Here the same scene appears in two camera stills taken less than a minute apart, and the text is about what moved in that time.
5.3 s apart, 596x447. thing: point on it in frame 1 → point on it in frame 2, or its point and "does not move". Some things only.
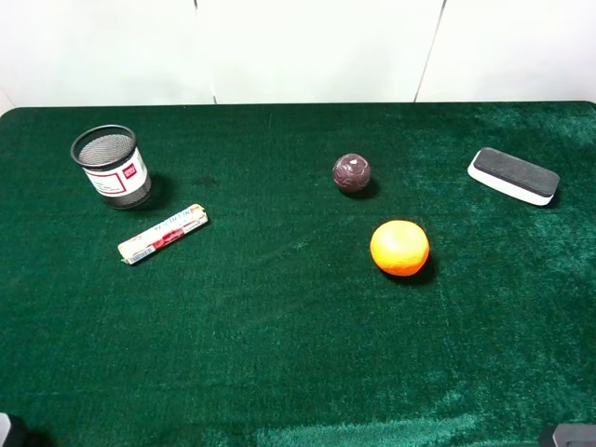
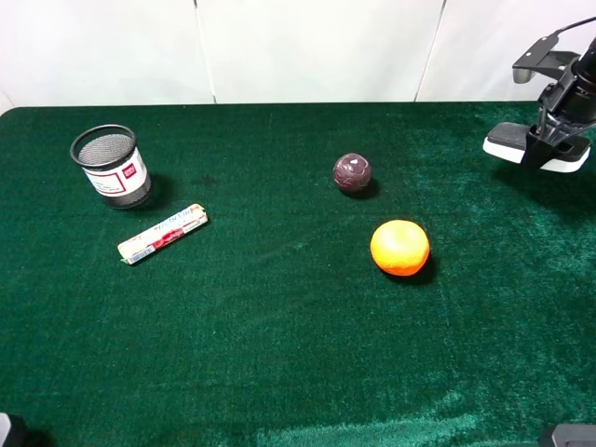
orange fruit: x=399 y=247 does not move
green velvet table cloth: x=269 y=324 does not move
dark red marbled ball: x=351 y=171 does not move
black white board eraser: x=513 y=176 → x=507 y=141
